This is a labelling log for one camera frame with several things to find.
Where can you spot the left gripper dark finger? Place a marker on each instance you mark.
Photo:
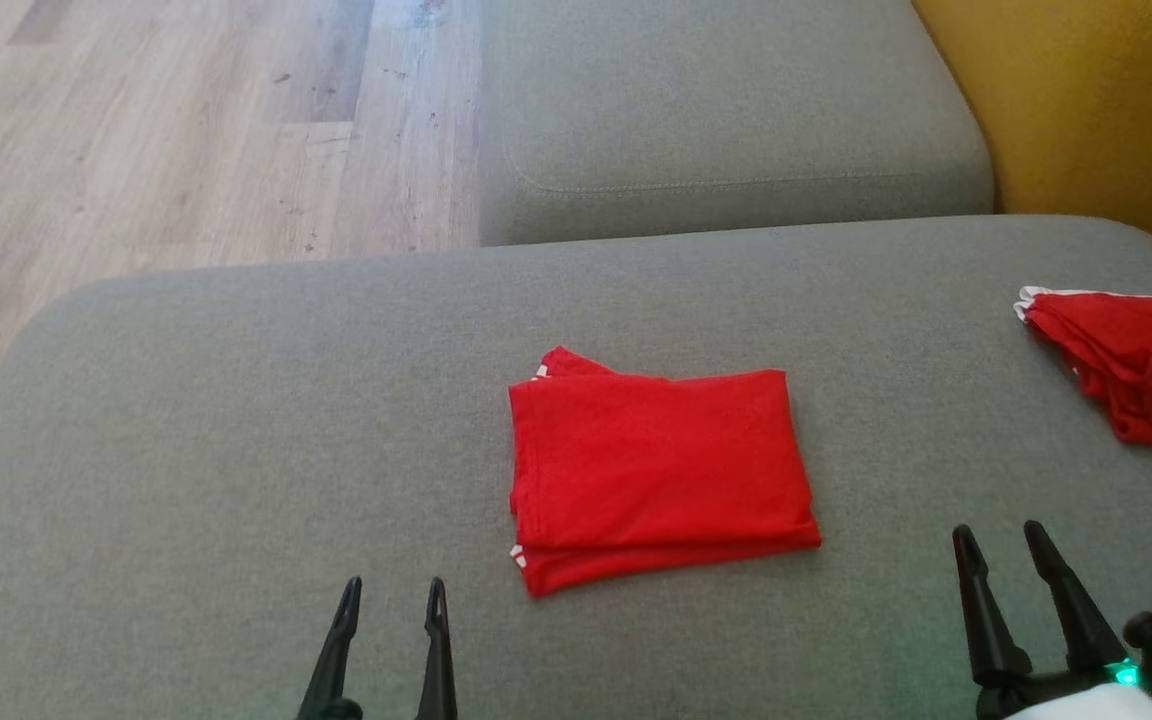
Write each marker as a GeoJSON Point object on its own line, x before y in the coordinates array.
{"type": "Point", "coordinates": [336, 670]}
{"type": "Point", "coordinates": [438, 670]}

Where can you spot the red shorts white waistband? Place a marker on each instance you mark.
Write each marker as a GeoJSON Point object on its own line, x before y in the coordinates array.
{"type": "Point", "coordinates": [1136, 360]}

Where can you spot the red Bulls 23 jersey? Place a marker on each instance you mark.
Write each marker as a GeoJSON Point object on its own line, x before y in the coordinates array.
{"type": "Point", "coordinates": [656, 470]}

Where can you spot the large grey sofa seat cushion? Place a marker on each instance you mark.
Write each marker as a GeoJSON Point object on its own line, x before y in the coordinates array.
{"type": "Point", "coordinates": [236, 450]}

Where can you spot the small grey sofa cushion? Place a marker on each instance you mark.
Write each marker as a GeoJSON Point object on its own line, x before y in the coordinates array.
{"type": "Point", "coordinates": [726, 110]}

